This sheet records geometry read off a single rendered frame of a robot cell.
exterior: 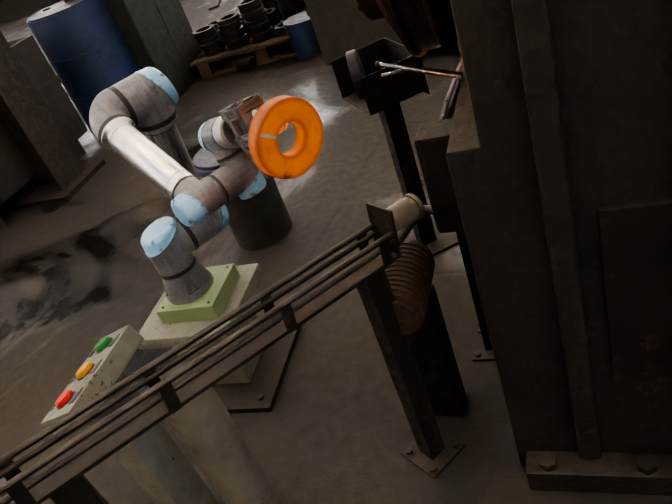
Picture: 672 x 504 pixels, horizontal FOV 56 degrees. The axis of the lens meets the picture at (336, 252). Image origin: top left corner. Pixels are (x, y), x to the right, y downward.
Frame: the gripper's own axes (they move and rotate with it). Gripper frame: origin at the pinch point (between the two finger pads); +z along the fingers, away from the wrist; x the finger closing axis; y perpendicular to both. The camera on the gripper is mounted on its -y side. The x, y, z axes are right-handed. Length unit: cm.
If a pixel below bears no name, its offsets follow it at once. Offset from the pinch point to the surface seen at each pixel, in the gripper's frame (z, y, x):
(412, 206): 5.6, -26.4, 14.8
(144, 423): 6, -27, -50
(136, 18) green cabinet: -353, 66, 114
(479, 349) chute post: -25, -88, 35
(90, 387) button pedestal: -24, -26, -53
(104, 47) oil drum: -354, 59, 84
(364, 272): 4.2, -31.7, -1.3
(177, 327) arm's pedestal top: -76, -44, -25
